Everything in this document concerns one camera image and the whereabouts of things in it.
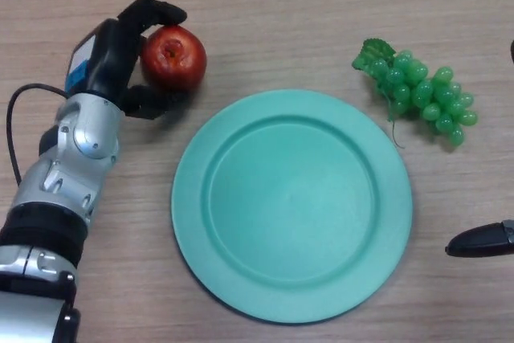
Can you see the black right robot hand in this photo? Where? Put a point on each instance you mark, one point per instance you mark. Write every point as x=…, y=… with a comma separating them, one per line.
x=482, y=240

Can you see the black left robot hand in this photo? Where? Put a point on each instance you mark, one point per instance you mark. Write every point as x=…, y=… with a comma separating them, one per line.
x=106, y=62

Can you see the red apple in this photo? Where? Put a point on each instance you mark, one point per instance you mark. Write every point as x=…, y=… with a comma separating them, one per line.
x=176, y=60

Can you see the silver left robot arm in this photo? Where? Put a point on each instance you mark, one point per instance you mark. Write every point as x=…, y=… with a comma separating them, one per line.
x=60, y=182

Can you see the green round plate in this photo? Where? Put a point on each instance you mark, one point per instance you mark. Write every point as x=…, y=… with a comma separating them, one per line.
x=291, y=206

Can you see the green grape bunch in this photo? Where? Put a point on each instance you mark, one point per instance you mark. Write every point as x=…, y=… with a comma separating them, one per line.
x=425, y=92

